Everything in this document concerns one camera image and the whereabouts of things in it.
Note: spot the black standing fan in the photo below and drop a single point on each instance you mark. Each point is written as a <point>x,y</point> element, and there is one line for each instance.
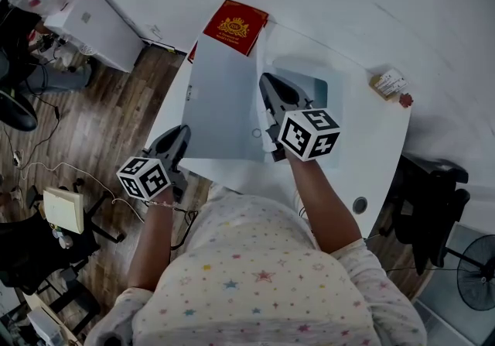
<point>479,275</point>

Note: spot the white box with lid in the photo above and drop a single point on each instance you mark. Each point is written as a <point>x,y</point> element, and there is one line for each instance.
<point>220,104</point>

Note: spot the white star print shirt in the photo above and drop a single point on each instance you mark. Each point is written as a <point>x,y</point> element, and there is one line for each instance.
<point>255,286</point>

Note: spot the black office chair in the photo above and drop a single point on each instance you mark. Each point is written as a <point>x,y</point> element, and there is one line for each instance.
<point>27,255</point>
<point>429,205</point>

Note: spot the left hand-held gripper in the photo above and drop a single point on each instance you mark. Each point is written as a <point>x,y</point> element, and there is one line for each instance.
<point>145,178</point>

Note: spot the person's left forearm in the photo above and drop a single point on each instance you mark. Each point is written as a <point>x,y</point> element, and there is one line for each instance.
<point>151,247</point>

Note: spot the person's right forearm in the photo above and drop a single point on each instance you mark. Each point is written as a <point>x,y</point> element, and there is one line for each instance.
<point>325,201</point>

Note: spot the white cabinet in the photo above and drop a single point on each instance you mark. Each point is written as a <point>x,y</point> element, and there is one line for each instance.
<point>100,27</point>

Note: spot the small red ornament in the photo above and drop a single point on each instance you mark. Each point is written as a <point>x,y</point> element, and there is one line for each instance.
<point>405,100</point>

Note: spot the cream flat box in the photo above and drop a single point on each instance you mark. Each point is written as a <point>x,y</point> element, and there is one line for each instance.
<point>63,211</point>

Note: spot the black rounded bag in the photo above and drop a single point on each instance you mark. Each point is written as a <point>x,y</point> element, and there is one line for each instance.
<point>17,112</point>

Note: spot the small round white container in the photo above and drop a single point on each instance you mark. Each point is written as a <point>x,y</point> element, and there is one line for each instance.
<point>63,239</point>

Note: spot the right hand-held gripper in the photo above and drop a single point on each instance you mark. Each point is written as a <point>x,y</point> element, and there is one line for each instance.
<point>309,135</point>

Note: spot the red hardcover book gold print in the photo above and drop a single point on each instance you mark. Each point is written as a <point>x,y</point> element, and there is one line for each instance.
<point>236,27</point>

